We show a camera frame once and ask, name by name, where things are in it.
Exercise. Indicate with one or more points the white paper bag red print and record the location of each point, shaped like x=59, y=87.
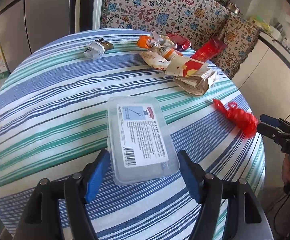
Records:
x=185, y=66

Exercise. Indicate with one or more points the red plastic bag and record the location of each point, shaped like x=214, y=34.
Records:
x=240, y=118

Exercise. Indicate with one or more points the crumpled white grey wrapper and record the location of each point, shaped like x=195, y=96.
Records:
x=95, y=48

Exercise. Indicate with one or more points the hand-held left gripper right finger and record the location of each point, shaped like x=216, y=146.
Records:
x=190, y=175

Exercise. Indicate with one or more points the white kitchen cabinet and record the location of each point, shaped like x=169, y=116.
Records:
x=267, y=67

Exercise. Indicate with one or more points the white orange snack packet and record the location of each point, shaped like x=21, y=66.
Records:
x=155, y=61

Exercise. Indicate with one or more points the crumpled yellow cream wrapper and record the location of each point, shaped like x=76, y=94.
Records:
x=166, y=41

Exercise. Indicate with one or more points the large printed blanket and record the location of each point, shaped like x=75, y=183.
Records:
x=160, y=5

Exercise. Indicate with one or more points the steel pot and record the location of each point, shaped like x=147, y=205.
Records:
x=232, y=7

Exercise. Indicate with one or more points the striped tablecloth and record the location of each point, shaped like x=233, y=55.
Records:
x=60, y=105

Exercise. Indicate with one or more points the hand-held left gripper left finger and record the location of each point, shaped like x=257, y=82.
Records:
x=98, y=175

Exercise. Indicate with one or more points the long red packet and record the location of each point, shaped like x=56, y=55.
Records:
x=207, y=50

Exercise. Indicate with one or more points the orange snack wrapper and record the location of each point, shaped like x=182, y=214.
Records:
x=145, y=42

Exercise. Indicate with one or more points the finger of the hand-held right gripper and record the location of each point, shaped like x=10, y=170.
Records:
x=267, y=131
x=271, y=120

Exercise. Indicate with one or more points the steel refrigerator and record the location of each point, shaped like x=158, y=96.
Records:
x=39, y=12

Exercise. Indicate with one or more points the clear plastic box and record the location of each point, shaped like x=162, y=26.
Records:
x=140, y=130

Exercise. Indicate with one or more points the folded printed paper bag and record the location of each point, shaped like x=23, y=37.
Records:
x=197, y=83

